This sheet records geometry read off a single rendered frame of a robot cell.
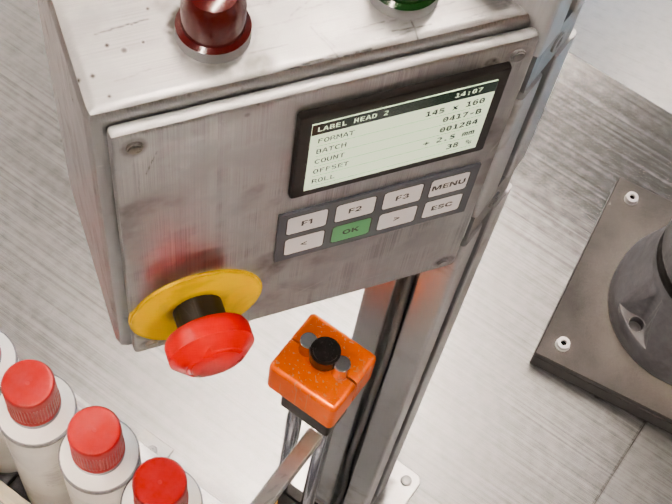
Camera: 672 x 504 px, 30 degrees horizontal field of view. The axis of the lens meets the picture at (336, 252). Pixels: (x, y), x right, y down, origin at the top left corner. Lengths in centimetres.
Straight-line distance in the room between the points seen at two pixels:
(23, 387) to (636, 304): 53
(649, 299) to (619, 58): 32
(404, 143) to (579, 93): 80
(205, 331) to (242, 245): 4
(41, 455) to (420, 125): 45
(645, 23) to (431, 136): 88
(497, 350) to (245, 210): 64
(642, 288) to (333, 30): 67
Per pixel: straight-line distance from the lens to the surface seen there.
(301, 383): 68
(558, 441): 109
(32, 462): 87
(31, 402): 80
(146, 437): 105
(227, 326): 52
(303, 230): 51
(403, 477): 105
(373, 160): 48
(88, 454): 78
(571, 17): 50
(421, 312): 67
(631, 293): 109
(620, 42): 132
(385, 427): 82
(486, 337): 111
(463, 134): 49
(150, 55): 43
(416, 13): 44
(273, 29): 44
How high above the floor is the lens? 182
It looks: 61 degrees down
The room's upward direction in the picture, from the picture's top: 11 degrees clockwise
